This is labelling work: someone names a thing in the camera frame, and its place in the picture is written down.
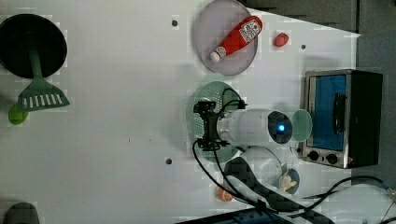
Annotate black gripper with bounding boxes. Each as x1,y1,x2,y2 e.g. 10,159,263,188
193,101,228,151

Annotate mint green strainer basket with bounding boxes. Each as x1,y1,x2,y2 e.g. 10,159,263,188
185,73,247,162

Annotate red ketchup bottle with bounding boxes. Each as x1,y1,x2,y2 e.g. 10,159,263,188
209,16,263,63

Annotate peeled toy banana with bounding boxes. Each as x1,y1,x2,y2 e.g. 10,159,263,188
279,175,297,191

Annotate grey object at corner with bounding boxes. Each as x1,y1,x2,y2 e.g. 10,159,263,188
2,203,40,224

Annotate green slotted spatula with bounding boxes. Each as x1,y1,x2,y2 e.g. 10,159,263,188
17,33,70,112

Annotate mint green cup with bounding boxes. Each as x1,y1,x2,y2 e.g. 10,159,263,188
290,109,313,142

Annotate black toaster oven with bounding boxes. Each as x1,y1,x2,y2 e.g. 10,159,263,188
302,69,383,169

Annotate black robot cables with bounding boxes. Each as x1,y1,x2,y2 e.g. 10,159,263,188
191,88,396,224

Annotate blue bowl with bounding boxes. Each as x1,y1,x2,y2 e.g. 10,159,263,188
275,169,300,194

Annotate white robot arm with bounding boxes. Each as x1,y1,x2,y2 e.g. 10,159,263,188
192,100,395,224

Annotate orange toy half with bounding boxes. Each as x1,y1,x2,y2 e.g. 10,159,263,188
216,188,233,202

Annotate black round pan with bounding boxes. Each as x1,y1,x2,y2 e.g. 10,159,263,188
0,14,67,78

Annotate grey round plate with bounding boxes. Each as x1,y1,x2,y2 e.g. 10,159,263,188
193,0,258,76

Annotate red toy strawberry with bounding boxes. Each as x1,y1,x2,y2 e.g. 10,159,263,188
274,33,290,48

